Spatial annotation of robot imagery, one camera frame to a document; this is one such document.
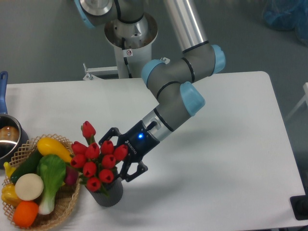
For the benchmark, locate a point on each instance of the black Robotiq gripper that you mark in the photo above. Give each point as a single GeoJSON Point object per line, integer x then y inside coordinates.
{"type": "Point", "coordinates": [139, 142]}

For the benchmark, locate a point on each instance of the red tulip bouquet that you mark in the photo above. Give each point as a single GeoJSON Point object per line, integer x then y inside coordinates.
{"type": "Point", "coordinates": [96, 162]}

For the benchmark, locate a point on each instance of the dark grey ribbed vase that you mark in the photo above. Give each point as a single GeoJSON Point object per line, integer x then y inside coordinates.
{"type": "Point", "coordinates": [113, 196]}

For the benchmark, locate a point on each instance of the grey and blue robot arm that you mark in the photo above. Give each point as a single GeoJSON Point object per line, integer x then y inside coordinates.
{"type": "Point", "coordinates": [170, 83]}

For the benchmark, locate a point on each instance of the purple red radish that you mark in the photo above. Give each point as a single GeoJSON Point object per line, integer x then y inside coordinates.
{"type": "Point", "coordinates": [71, 176]}

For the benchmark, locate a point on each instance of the green bok choy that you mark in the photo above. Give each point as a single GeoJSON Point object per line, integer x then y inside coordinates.
{"type": "Point", "coordinates": [52, 170]}

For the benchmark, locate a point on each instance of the yellow squash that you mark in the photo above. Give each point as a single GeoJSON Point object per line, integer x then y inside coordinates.
{"type": "Point", "coordinates": [62, 149]}

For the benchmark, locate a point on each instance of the dark green cucumber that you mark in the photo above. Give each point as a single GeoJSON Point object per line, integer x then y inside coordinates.
{"type": "Point", "coordinates": [28, 166]}

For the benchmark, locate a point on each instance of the white round radish slice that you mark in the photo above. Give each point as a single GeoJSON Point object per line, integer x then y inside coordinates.
{"type": "Point", "coordinates": [29, 187]}

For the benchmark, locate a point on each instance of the orange fruit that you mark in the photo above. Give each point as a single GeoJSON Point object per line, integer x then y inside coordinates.
{"type": "Point", "coordinates": [25, 214]}

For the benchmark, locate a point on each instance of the yellow banana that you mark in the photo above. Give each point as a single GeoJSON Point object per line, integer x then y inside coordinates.
{"type": "Point", "coordinates": [9, 170]}

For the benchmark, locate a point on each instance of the yellow bell pepper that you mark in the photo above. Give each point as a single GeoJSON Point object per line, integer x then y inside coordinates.
{"type": "Point", "coordinates": [9, 196]}

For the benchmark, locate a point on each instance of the black device at table edge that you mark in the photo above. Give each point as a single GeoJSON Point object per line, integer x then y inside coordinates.
{"type": "Point", "coordinates": [300, 206]}

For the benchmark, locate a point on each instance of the white furniture leg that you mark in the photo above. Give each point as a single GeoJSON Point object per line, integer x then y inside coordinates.
{"type": "Point", "coordinates": [300, 104]}

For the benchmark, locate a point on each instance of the blue plastic bag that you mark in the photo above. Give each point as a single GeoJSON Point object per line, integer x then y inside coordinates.
{"type": "Point", "coordinates": [288, 15]}

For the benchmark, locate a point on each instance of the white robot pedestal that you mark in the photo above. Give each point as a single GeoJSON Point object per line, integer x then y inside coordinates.
{"type": "Point", "coordinates": [132, 45]}

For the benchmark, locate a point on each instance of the blue handled saucepan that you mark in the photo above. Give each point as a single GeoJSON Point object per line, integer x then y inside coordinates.
{"type": "Point", "coordinates": [12, 135]}

